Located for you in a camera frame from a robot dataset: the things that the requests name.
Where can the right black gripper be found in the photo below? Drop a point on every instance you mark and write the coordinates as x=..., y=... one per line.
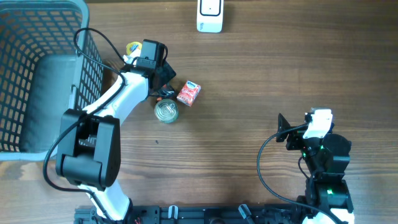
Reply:
x=293, y=140

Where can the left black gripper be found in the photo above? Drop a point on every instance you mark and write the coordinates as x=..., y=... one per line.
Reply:
x=166, y=72

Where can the red juice carton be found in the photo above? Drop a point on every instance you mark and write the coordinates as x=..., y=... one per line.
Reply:
x=188, y=93

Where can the silver tin can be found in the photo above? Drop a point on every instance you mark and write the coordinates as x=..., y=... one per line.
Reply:
x=166, y=111

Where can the yellow lidded jar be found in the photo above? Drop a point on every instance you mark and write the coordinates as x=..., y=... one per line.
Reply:
x=133, y=49

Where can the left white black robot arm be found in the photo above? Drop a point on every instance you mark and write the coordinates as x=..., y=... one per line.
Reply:
x=89, y=145

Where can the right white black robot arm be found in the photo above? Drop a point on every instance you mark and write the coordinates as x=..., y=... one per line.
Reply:
x=327, y=156

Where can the white barcode scanner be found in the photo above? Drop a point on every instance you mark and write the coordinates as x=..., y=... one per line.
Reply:
x=210, y=16

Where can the grey plastic mesh basket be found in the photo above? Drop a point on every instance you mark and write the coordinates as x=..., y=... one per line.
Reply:
x=49, y=64

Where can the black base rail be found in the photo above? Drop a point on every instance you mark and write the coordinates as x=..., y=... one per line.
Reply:
x=242, y=214

